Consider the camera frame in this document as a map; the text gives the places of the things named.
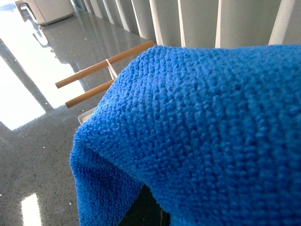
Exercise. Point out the blue microfiber cloth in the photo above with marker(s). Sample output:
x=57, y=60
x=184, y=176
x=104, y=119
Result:
x=215, y=134

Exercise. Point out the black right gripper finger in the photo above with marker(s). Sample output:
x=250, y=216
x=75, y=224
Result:
x=145, y=212

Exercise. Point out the white pleated curtain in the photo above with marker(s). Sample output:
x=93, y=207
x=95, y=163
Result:
x=204, y=23

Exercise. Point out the white appliance on counter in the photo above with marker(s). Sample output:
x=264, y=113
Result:
x=45, y=12

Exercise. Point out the white and wood towel rack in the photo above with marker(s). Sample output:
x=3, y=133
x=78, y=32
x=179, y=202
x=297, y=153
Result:
x=107, y=63

